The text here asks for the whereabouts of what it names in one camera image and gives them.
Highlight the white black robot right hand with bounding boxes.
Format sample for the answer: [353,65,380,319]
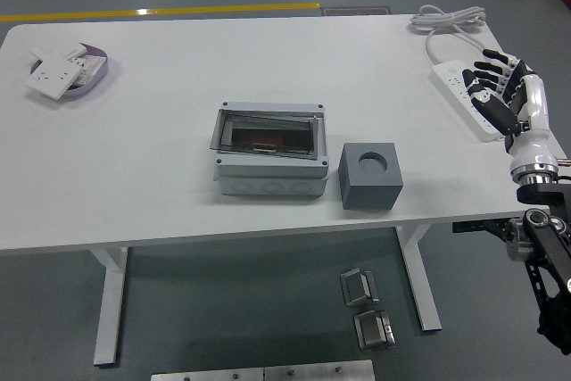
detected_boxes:
[461,47,559,176]

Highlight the black under-table bracket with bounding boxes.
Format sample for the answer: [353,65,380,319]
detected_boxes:
[451,219,512,239]

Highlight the grey box with clear lid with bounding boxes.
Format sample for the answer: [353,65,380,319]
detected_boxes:
[209,101,331,198]

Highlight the grey cube with round hole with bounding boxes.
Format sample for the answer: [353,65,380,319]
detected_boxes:
[337,142,405,211]

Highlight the white power strip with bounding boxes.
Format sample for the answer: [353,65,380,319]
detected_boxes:
[429,59,509,144]

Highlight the large white wall socket panel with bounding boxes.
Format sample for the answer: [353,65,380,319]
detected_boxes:
[25,54,84,101]

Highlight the white socket panel with label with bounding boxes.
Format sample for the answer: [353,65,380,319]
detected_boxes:
[70,54,107,87]

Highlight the grey metal plate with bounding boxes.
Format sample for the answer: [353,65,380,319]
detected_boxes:
[262,359,376,381]

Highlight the orange cylinder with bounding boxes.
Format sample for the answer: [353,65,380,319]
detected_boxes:
[238,129,291,145]

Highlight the white table leg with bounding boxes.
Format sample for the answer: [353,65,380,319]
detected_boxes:
[394,224,443,333]
[88,246,130,367]

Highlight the white wall switch panel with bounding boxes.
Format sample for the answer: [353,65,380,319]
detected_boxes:
[29,40,89,62]

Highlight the purple oval tray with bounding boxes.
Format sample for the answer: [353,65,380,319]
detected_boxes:
[29,44,111,97]

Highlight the brown floor cover plate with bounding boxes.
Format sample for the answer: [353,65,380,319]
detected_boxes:
[321,5,393,17]

